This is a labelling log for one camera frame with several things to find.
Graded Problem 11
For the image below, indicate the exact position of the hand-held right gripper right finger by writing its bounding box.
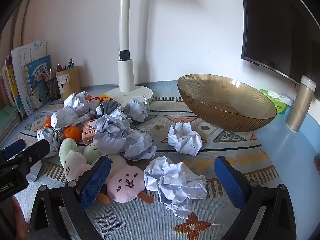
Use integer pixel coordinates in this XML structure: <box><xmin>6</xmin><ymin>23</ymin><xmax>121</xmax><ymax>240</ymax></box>
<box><xmin>214</xmin><ymin>156</ymin><xmax>297</xmax><ymax>240</ymax></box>

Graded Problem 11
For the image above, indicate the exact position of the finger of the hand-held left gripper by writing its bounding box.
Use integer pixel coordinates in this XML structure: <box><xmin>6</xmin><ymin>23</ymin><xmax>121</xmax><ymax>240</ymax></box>
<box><xmin>14</xmin><ymin>139</ymin><xmax>50</xmax><ymax>174</ymax></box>
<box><xmin>0</xmin><ymin>139</ymin><xmax>27</xmax><ymax>161</ymax></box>

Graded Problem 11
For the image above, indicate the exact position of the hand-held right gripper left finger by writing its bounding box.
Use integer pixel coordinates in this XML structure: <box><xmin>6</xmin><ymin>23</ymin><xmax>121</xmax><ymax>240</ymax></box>
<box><xmin>29</xmin><ymin>156</ymin><xmax>112</xmax><ymax>240</ymax></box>

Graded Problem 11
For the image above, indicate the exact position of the paper ball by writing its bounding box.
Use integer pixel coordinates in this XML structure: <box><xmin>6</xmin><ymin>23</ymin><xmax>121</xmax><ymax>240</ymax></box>
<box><xmin>96</xmin><ymin>100</ymin><xmax>123</xmax><ymax>118</ymax></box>
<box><xmin>51</xmin><ymin>106</ymin><xmax>79</xmax><ymax>130</ymax></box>
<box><xmin>120</xmin><ymin>127</ymin><xmax>157</xmax><ymax>161</ymax></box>
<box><xmin>93</xmin><ymin>115</ymin><xmax>133</xmax><ymax>155</ymax></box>
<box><xmin>36</xmin><ymin>127</ymin><xmax>62</xmax><ymax>158</ymax></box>
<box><xmin>25</xmin><ymin>155</ymin><xmax>42</xmax><ymax>182</ymax></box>
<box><xmin>64</xmin><ymin>92</ymin><xmax>90</xmax><ymax>117</ymax></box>
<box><xmin>123</xmin><ymin>95</ymin><xmax>150</xmax><ymax>123</ymax></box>
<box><xmin>167</xmin><ymin>122</ymin><xmax>202</xmax><ymax>157</ymax></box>
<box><xmin>144</xmin><ymin>156</ymin><xmax>208</xmax><ymax>219</ymax></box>

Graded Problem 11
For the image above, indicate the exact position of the green popsicle plush toy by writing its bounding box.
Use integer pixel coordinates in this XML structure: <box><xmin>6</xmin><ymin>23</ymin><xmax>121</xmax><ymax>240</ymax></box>
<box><xmin>83</xmin><ymin>144</ymin><xmax>103</xmax><ymax>164</ymax></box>
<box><xmin>59</xmin><ymin>139</ymin><xmax>78</xmax><ymax>165</ymax></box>

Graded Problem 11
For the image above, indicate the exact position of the small orange carton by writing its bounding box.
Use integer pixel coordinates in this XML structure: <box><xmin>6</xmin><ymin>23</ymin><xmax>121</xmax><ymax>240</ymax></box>
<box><xmin>81</xmin><ymin>119</ymin><xmax>100</xmax><ymax>146</ymax></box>

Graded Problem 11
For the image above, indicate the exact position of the white kitty plush toy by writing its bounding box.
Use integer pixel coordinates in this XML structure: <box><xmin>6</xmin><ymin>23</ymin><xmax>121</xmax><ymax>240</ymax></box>
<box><xmin>86</xmin><ymin>95</ymin><xmax>103</xmax><ymax>119</ymax></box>

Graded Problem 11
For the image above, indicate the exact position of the amber ribbed glass bowl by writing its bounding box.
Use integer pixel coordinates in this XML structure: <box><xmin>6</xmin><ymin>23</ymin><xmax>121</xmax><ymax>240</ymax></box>
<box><xmin>177</xmin><ymin>74</ymin><xmax>277</xmax><ymax>132</ymax></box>

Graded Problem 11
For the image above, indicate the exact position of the person's left hand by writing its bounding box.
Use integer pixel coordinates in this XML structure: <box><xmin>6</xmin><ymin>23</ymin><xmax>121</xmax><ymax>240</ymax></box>
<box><xmin>11</xmin><ymin>196</ymin><xmax>29</xmax><ymax>240</ymax></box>

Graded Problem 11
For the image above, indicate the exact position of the stack of green notebooks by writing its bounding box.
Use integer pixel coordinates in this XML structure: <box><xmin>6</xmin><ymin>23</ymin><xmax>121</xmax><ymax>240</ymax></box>
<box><xmin>0</xmin><ymin>105</ymin><xmax>22</xmax><ymax>145</ymax></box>

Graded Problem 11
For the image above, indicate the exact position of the patterned woven table mat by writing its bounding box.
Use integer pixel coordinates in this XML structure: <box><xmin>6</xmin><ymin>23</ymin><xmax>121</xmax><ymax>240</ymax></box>
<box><xmin>5</xmin><ymin>80</ymin><xmax>280</xmax><ymax>240</ymax></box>

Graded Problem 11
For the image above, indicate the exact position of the black mesh pen holder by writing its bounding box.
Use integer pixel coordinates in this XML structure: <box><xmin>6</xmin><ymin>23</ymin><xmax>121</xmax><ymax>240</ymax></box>
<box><xmin>46</xmin><ymin>76</ymin><xmax>62</xmax><ymax>102</ymax></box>

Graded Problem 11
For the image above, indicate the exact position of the cardboard pencil holder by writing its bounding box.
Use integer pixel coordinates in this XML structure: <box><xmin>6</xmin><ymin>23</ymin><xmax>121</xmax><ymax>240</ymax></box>
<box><xmin>55</xmin><ymin>66</ymin><xmax>81</xmax><ymax>100</ymax></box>

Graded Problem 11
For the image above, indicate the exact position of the row of standing books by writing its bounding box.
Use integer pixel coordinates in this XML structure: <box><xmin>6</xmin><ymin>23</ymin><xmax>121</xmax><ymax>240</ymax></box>
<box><xmin>0</xmin><ymin>40</ymin><xmax>52</xmax><ymax>119</ymax></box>

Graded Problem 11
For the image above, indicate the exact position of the bunch of pens and pencils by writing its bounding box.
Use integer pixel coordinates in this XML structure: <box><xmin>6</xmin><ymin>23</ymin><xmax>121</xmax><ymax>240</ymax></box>
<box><xmin>40</xmin><ymin>67</ymin><xmax>57</xmax><ymax>83</ymax></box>

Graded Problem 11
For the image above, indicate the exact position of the bunch of coloured pens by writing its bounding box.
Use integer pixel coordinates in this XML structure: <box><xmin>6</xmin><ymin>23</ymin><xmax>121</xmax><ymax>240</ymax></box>
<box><xmin>57</xmin><ymin>57</ymin><xmax>75</xmax><ymax>72</ymax></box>

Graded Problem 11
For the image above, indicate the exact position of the green tissue pack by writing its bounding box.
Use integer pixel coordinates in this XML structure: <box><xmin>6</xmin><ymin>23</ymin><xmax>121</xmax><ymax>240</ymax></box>
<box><xmin>259</xmin><ymin>89</ymin><xmax>294</xmax><ymax>114</ymax></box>

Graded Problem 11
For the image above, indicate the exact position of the gold thermos bottle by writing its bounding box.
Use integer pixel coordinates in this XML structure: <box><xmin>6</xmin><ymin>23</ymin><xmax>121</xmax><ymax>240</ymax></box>
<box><xmin>286</xmin><ymin>75</ymin><xmax>317</xmax><ymax>133</ymax></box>

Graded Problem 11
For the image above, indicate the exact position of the white desk lamp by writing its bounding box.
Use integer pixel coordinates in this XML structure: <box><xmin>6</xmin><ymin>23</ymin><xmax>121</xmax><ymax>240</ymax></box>
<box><xmin>104</xmin><ymin>0</ymin><xmax>153</xmax><ymax>103</ymax></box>

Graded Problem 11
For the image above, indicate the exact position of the beige curtain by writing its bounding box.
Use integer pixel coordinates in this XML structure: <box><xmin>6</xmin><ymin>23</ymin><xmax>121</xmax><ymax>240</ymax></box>
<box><xmin>0</xmin><ymin>0</ymin><xmax>33</xmax><ymax>63</ymax></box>

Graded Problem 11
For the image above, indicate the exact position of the black monitor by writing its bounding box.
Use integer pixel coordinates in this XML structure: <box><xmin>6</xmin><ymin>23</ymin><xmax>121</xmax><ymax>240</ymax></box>
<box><xmin>240</xmin><ymin>0</ymin><xmax>320</xmax><ymax>85</ymax></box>

